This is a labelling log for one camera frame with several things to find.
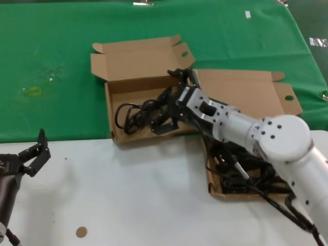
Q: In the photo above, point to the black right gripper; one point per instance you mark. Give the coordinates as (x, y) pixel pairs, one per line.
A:
(173, 107)

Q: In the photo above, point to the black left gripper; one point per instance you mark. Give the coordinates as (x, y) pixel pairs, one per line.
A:
(9, 164)

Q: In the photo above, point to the open cardboard box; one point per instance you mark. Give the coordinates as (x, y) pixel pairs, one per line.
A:
(243, 87)
(133, 64)

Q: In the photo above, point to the round brown paper sticker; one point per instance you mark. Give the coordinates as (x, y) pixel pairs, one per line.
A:
(81, 232)

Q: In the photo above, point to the metal cloth clamp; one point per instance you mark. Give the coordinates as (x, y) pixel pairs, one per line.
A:
(282, 2)
(143, 3)
(325, 97)

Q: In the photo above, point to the green table cloth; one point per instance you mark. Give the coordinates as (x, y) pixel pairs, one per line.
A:
(51, 38)

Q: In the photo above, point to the small white label sticker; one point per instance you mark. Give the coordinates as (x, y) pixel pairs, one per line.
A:
(247, 14)

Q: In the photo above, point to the shiny silver floor piece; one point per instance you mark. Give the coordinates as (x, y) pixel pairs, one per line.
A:
(317, 42)

